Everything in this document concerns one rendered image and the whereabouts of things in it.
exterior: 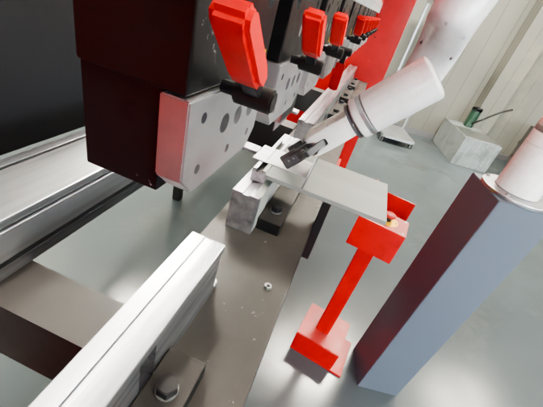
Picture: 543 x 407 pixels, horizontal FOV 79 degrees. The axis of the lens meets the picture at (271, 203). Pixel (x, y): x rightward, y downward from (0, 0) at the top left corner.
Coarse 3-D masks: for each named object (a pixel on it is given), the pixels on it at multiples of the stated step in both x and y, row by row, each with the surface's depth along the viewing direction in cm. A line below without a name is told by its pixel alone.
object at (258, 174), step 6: (276, 144) 83; (282, 144) 86; (288, 144) 85; (258, 162) 72; (264, 162) 75; (258, 168) 71; (252, 174) 71; (258, 174) 70; (264, 174) 70; (258, 180) 71
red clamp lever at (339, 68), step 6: (348, 48) 74; (348, 54) 74; (342, 60) 76; (336, 66) 76; (342, 66) 76; (336, 72) 77; (342, 72) 77; (330, 78) 78; (336, 78) 78; (330, 84) 79; (336, 84) 78
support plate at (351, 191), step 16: (320, 160) 82; (272, 176) 69; (288, 176) 70; (320, 176) 74; (336, 176) 76; (352, 176) 79; (304, 192) 68; (320, 192) 68; (336, 192) 70; (352, 192) 72; (368, 192) 74; (384, 192) 76; (352, 208) 66; (368, 208) 68; (384, 208) 69; (384, 224) 66
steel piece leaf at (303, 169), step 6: (276, 150) 79; (276, 156) 77; (270, 162) 73; (276, 162) 74; (282, 162) 75; (300, 162) 77; (306, 162) 78; (282, 168) 72; (294, 168) 74; (300, 168) 75; (306, 168) 75; (312, 168) 76; (300, 174) 72; (306, 174) 73
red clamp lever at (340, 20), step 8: (336, 16) 49; (344, 16) 48; (336, 24) 50; (344, 24) 49; (336, 32) 51; (344, 32) 51; (336, 40) 53; (328, 48) 56; (336, 48) 55; (336, 56) 57
